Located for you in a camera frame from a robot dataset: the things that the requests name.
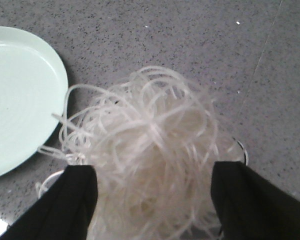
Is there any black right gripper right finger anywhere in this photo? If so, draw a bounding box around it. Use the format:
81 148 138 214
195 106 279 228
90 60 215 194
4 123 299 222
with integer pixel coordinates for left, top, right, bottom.
210 161 300 240

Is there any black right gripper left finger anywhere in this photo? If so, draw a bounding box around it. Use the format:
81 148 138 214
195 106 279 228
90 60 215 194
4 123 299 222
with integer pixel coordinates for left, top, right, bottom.
0 165 98 240

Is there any white vermicelli noodle bundle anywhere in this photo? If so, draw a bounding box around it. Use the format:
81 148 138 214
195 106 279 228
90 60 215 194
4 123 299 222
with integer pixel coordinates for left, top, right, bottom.
38 66 249 240

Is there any light green plate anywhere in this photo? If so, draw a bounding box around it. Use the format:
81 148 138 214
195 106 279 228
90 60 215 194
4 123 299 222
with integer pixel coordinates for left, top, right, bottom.
0 26 68 176

